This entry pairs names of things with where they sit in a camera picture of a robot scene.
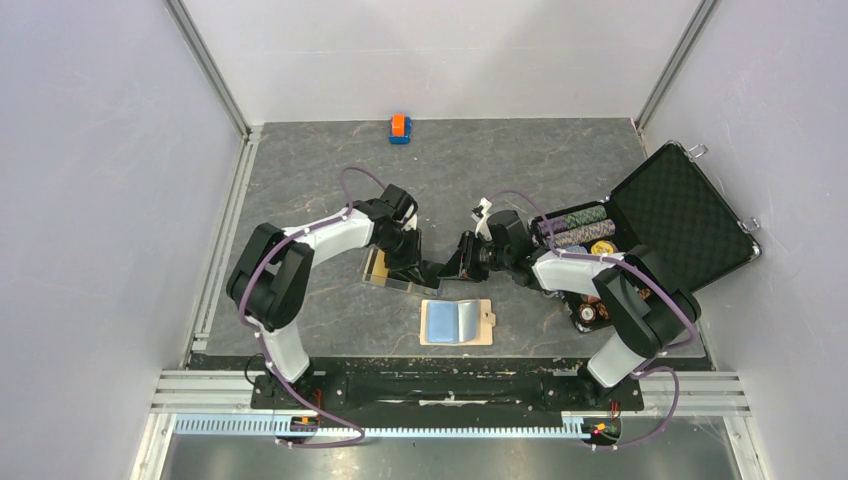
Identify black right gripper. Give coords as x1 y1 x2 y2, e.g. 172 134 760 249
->
438 231 512 283

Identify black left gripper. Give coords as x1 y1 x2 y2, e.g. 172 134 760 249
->
375 226 425 283

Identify beige leather card holder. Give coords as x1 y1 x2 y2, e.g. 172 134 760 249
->
419 299 497 347

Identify black and yellow credit cards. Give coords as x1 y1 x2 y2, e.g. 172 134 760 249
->
363 248 389 287

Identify clear acrylic card box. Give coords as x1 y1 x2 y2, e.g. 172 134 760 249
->
361 247 441 299

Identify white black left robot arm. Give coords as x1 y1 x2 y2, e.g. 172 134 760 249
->
226 184 441 408

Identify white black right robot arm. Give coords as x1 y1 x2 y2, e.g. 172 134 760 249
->
438 210 701 408

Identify orange and blue toy car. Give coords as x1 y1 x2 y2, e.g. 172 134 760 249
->
388 113 412 145

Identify green blue poker chip stack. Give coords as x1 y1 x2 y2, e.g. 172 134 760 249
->
539 205 608 233

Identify purple poker chip stack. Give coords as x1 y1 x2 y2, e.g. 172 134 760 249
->
552 219 616 248

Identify black poker chip case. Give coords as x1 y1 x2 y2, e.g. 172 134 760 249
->
527 142 761 331

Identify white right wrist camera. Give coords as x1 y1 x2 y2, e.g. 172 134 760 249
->
472 197 492 241

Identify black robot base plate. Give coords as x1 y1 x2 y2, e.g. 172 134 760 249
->
250 357 644 428

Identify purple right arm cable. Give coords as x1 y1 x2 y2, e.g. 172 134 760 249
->
486 190 682 452

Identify aluminium frame post left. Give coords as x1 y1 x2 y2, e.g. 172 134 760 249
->
164 0 252 138

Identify aluminium frame post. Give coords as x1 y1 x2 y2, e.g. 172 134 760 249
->
164 0 252 138
634 0 721 135

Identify white slotted cable duct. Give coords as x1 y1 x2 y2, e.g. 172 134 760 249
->
173 413 601 440

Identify aluminium frame post right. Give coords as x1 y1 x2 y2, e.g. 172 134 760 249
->
634 0 721 135

